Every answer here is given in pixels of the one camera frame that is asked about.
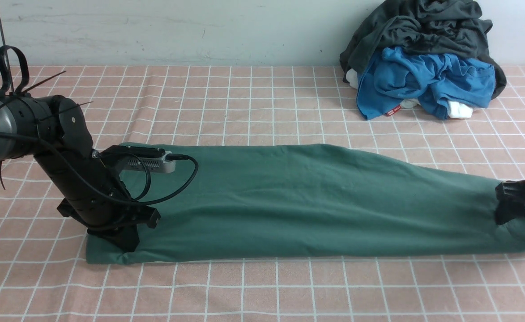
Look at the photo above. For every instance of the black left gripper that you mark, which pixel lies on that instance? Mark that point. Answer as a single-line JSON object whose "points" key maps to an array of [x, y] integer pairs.
{"points": [[95, 196]]}

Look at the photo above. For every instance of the green long-sleeved shirt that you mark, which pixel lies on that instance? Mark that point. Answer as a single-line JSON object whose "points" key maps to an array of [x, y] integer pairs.
{"points": [[317, 200]]}

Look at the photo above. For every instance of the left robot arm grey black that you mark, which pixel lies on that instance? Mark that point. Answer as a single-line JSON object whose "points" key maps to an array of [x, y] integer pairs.
{"points": [[31, 125]]}

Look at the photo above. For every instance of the pink checkered tablecloth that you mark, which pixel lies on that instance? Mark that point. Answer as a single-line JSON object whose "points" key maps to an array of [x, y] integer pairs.
{"points": [[44, 276]]}

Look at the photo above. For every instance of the blue garment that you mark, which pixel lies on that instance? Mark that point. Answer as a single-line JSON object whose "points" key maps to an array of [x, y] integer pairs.
{"points": [[435, 80]]}

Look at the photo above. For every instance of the dark grey garment pile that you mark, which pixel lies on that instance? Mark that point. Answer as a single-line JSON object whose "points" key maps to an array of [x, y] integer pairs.
{"points": [[423, 27]]}

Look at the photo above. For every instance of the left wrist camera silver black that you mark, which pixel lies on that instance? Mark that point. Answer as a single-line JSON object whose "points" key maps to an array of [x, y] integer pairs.
{"points": [[132, 158]]}

